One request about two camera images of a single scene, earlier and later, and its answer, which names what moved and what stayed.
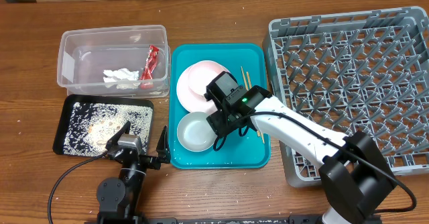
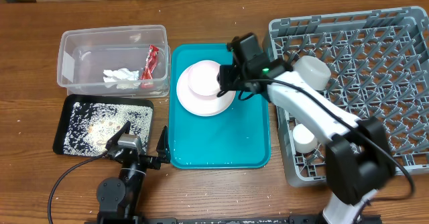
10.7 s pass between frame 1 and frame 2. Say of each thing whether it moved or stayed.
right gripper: moved
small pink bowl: stayed
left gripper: stayed
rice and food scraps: stayed
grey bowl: moved
